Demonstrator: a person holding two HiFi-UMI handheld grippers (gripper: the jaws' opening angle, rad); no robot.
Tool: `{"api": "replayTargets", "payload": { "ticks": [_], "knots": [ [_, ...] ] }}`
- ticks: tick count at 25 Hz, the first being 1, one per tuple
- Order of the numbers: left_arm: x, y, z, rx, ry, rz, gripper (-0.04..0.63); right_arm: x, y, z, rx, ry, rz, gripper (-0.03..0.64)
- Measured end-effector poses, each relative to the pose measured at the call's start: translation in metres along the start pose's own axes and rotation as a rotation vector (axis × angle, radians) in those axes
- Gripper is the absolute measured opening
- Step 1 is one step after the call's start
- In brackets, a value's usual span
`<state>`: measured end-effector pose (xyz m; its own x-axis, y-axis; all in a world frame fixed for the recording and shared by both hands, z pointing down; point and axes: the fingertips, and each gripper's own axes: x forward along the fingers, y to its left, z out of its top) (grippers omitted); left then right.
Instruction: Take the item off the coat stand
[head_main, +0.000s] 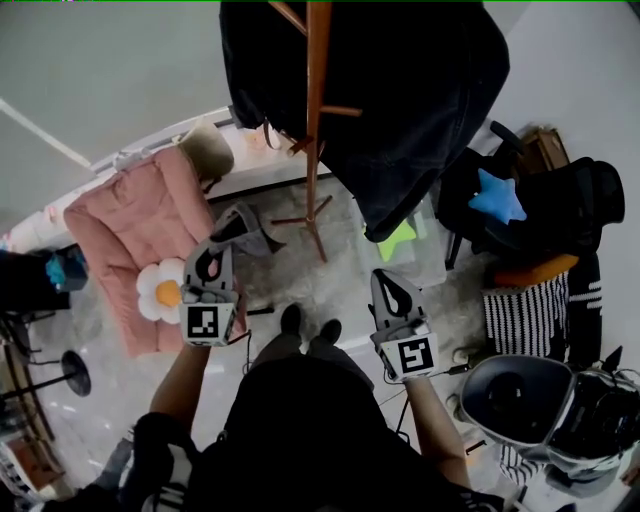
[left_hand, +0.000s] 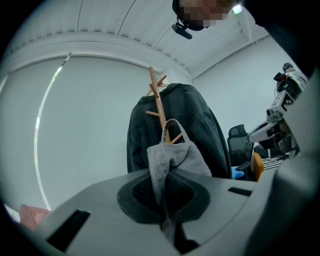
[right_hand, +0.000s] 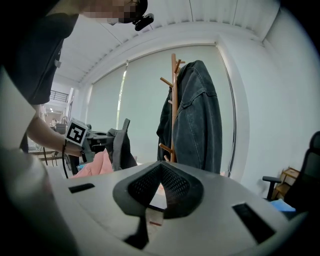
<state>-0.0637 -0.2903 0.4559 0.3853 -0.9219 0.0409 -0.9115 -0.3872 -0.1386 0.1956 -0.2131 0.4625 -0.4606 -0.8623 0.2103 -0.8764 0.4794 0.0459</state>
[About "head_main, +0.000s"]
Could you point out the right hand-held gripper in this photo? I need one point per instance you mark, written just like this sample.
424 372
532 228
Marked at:
412 352

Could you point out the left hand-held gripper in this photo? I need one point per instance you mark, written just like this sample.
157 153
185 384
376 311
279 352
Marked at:
205 322

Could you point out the wooden coat rack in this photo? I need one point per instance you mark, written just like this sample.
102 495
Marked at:
315 125

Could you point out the person's right forearm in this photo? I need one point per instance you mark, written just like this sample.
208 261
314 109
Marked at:
435 425

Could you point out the person's left forearm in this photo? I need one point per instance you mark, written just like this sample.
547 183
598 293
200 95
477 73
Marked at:
180 385

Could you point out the black jacket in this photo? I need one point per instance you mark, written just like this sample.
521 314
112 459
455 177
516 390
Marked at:
400 100

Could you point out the clear plastic box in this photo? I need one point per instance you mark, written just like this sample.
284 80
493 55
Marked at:
425 260

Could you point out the white flower cushion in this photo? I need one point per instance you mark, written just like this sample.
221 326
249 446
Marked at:
152 292

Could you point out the green star toy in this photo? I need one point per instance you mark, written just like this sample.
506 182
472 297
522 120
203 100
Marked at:
395 242

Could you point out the person's grey trousers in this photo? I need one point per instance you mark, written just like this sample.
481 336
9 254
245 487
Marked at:
345 357

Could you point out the person's black right shoe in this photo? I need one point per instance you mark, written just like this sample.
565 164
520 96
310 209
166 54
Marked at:
327 334

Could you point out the person's black shoe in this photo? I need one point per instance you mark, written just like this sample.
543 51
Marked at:
291 322
327 334

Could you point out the pink sofa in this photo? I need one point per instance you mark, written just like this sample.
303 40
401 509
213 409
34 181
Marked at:
130 220

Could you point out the person's black left shoe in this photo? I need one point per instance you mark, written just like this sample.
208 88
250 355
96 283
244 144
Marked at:
291 322

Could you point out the white low ledge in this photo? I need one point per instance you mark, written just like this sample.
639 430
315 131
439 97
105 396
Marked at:
265 170

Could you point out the beige cushion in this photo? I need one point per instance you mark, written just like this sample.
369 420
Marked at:
210 147

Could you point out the orange cushion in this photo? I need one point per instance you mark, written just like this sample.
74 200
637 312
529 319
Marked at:
535 270

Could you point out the teal object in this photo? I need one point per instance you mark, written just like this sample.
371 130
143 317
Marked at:
65 270

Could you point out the blue star toy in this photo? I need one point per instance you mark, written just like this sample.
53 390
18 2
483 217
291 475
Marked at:
497 200

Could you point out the person's black shirt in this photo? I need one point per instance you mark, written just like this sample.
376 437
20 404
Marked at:
310 440

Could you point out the grey round appliance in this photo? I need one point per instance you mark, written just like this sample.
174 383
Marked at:
525 405

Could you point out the black round stand base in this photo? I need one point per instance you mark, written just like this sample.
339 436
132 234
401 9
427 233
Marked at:
75 372

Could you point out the black white striped garment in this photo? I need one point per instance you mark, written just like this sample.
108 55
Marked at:
585 310

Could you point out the black office chair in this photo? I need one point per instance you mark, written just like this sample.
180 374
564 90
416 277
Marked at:
565 210

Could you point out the brown cardboard box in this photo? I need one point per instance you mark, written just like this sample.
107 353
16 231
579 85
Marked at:
547 147

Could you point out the wooden shelf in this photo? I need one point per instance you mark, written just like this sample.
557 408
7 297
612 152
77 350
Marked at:
30 440

